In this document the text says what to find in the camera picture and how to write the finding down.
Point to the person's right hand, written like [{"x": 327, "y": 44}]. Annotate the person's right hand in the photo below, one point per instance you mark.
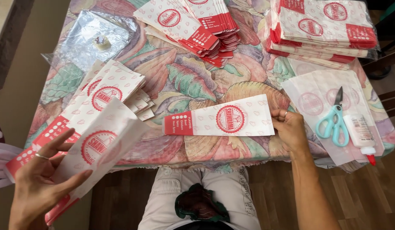
[{"x": 293, "y": 132}]

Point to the clear crumpled plastic wrapper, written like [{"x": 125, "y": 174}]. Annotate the clear crumpled plastic wrapper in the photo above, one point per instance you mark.
[{"x": 85, "y": 35}]

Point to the fanned pile of paper bags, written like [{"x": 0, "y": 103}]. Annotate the fanned pile of paper bags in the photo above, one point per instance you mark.
[{"x": 181, "y": 22}]

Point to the plastic-wrapped stack of paper bags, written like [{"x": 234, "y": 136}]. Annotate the plastic-wrapped stack of paper bags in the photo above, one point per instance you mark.
[{"x": 322, "y": 28}]

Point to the white red paper bag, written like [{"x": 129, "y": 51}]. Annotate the white red paper bag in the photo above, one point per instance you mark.
[
  {"x": 98, "y": 147},
  {"x": 229, "y": 118}
]

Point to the person's left hand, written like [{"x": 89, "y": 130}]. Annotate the person's left hand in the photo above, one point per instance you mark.
[{"x": 31, "y": 191}]

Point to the white cloth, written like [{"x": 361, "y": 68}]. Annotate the white cloth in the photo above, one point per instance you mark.
[{"x": 2, "y": 159}]

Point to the person's beige trousers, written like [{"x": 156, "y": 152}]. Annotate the person's beige trousers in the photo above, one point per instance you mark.
[{"x": 229, "y": 191}]

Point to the dark wooden chair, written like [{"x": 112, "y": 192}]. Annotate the dark wooden chair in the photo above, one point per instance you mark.
[{"x": 389, "y": 95}]

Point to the dark red green cloth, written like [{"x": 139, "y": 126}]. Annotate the dark red green cloth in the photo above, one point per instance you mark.
[{"x": 197, "y": 203}]

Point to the white glue bottle red cap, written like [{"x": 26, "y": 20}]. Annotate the white glue bottle red cap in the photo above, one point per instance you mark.
[{"x": 358, "y": 131}]

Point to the stack of finished paper bags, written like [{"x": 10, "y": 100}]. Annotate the stack of finished paper bags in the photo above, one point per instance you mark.
[{"x": 104, "y": 91}]

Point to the small tape roll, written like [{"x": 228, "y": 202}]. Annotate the small tape roll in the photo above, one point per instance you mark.
[{"x": 102, "y": 42}]

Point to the person's right fingers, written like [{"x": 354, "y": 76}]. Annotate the person's right fingers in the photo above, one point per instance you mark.
[{"x": 280, "y": 117}]

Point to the pile of translucent white sheets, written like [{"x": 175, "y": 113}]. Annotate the pile of translucent white sheets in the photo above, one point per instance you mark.
[{"x": 307, "y": 92}]

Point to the floral pastel tablecloth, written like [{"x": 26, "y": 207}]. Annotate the floral pastel tablecloth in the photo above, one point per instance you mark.
[{"x": 184, "y": 83}]

